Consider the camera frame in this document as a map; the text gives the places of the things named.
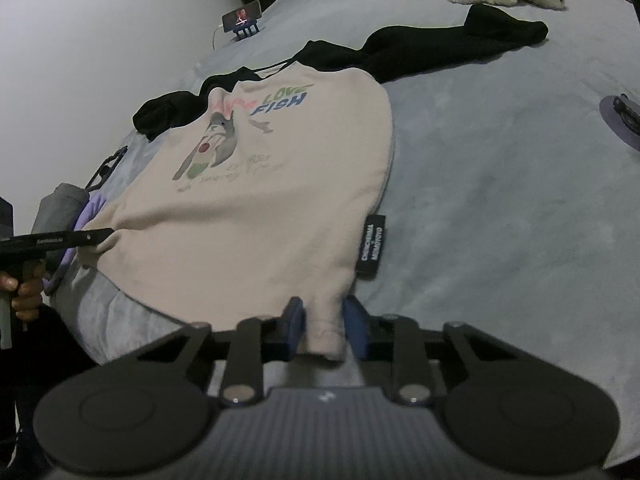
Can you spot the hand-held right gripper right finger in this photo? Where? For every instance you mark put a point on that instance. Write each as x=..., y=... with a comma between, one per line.
x=355, y=330

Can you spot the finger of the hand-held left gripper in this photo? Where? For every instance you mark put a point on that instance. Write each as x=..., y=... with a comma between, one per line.
x=65, y=238

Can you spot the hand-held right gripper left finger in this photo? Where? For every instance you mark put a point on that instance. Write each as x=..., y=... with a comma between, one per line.
x=293, y=327

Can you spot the beige sweatshirt with black sleeves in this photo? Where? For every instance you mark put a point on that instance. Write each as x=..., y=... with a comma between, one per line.
x=260, y=210

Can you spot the person's left hand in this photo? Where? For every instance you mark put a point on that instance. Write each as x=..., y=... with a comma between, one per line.
x=29, y=300

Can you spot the grey cloth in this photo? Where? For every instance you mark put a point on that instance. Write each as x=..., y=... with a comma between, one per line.
x=57, y=210

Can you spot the purple cloth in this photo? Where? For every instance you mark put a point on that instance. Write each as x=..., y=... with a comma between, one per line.
x=85, y=210

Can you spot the grey bed sheet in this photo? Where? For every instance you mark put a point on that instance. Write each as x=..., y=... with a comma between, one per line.
x=500, y=220

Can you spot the blue phone stand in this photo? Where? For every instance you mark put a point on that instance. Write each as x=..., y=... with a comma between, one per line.
x=247, y=31

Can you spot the smartphone with lit screen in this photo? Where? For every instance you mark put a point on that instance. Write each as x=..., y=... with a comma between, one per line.
x=243, y=14

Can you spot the purple round pad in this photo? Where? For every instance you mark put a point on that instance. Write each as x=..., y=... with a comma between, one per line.
x=617, y=120

